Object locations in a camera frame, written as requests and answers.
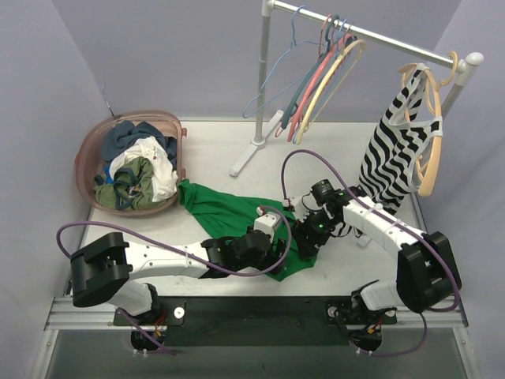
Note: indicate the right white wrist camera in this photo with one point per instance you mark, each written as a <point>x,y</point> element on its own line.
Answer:
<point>296,207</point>

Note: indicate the aluminium rail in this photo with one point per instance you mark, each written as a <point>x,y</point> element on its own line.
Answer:
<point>63,315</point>

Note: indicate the striped black white tank top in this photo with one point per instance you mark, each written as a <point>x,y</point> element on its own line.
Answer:
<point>403,154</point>

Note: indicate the cream yellow hanger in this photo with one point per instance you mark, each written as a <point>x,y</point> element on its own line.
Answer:
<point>333,77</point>

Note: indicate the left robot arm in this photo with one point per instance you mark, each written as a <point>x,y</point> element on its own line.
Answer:
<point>114,271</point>

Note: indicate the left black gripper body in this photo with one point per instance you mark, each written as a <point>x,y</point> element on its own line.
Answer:
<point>279,253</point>

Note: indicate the green tank top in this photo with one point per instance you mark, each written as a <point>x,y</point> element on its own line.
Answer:
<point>226,215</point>

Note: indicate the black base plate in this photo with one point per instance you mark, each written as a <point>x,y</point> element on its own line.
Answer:
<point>250,322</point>

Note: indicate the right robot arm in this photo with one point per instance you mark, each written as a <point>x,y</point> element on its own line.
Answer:
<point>426,269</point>

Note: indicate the pile of clothes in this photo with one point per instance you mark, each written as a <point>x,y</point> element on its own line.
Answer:
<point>140,168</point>

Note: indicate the pink hanger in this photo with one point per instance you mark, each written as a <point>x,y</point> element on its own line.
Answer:
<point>342,40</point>

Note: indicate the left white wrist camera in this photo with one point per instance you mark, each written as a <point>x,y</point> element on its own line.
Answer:
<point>267,222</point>

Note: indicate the pink laundry basket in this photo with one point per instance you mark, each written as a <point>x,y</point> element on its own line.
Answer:
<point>88,162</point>

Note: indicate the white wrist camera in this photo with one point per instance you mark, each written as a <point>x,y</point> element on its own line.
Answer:
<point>296,207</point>
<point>267,222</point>

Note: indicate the teal hanger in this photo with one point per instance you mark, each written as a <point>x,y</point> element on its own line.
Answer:
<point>293,104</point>

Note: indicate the light blue wire hanger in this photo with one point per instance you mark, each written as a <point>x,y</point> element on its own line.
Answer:
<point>269,76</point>

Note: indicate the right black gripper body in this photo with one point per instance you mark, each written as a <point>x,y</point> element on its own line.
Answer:
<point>304,240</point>

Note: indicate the white clothes rack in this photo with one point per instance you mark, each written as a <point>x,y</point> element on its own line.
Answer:
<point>465,68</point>

